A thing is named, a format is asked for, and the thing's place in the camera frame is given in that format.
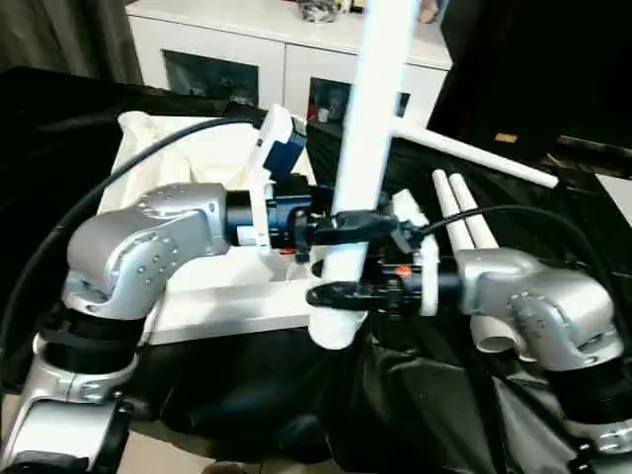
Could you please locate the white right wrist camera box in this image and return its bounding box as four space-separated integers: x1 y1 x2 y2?
389 187 442 319

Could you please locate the white plastic table top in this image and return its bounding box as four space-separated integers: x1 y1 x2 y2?
117 111 339 347

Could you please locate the black mat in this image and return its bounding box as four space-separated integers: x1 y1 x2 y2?
0 67 632 470

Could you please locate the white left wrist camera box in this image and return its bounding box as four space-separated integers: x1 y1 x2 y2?
245 103 310 250

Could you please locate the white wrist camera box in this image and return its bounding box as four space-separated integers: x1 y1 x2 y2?
245 103 310 250
389 187 442 319

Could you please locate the white plastic table leg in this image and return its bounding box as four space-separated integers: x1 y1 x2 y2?
389 116 560 190
431 169 520 355
309 0 422 353
448 172 503 252

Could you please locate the grey curtain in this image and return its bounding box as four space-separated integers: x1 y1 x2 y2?
0 0 144 85

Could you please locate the black cabinet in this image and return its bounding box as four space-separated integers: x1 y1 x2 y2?
425 0 632 164

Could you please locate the white sideboard with glass doors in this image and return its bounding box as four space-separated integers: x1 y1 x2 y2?
126 0 455 125

